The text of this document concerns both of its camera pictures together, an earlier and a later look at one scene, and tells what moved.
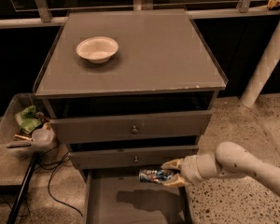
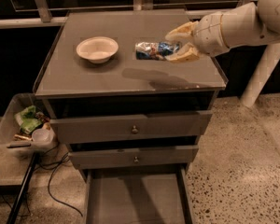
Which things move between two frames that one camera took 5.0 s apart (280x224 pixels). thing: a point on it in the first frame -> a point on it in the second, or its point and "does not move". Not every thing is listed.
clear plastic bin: (25, 129) does not move
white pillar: (270, 60) does not move
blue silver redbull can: (154, 175) -> (155, 51)
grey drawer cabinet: (128, 91) does not move
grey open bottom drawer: (118, 196) does not move
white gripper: (189, 169) -> (210, 34)
